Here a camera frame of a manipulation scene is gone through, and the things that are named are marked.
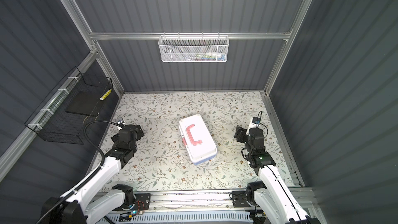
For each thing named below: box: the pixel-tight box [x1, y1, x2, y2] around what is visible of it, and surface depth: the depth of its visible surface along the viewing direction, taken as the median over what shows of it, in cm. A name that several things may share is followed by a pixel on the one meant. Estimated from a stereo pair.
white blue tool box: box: [178, 114, 218, 165], surface depth 84 cm
